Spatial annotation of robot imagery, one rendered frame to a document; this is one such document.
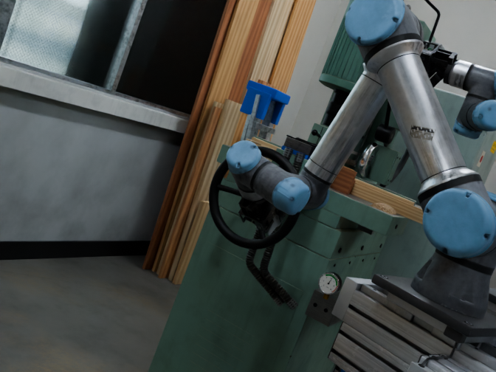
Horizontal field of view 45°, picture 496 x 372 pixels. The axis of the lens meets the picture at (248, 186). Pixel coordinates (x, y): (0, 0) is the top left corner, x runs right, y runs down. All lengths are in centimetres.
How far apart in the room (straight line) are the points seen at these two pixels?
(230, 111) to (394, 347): 222
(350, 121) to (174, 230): 209
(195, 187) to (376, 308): 213
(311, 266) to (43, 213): 157
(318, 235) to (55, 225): 163
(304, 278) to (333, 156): 57
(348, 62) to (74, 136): 149
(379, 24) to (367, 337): 63
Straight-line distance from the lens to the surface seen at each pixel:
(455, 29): 438
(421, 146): 114
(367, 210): 176
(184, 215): 331
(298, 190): 125
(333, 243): 179
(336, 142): 135
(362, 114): 135
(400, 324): 128
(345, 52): 193
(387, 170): 208
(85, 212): 320
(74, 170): 303
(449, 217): 109
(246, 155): 129
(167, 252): 334
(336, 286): 173
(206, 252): 197
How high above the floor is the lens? 104
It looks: 7 degrees down
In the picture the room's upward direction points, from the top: 21 degrees clockwise
